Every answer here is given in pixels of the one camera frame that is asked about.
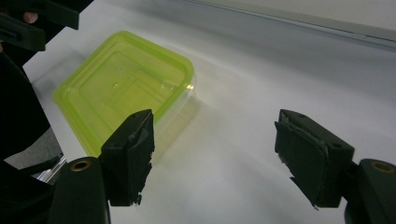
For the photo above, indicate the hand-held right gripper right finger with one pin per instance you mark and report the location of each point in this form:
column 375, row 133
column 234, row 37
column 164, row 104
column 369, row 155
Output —
column 314, row 155

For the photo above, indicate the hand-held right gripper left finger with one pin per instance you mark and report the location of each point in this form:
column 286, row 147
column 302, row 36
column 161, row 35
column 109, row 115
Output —
column 130, row 161

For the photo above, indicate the yellow-green container lid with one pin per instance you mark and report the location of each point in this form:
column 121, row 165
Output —
column 118, row 87

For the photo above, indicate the metal floor rail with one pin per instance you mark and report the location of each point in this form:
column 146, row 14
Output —
column 311, row 23

